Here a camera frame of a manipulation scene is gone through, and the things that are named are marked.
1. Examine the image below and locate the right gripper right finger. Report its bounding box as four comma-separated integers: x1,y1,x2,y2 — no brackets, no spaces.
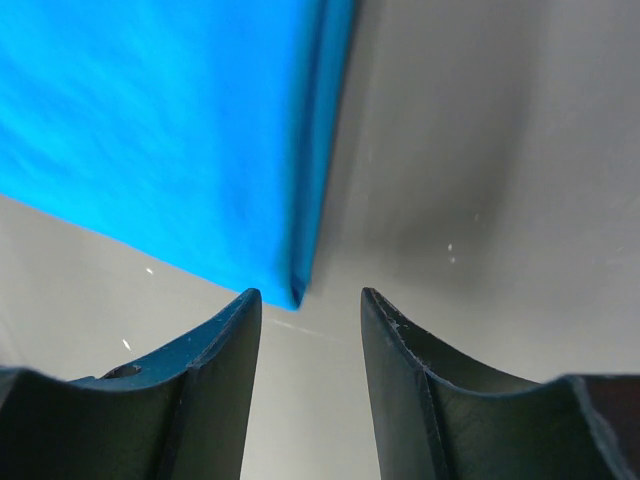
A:
360,288,639,479

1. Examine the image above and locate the blue t-shirt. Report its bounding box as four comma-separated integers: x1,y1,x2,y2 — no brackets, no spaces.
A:
1,1,355,310

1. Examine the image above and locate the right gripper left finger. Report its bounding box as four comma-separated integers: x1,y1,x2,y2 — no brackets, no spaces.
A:
1,289,262,479

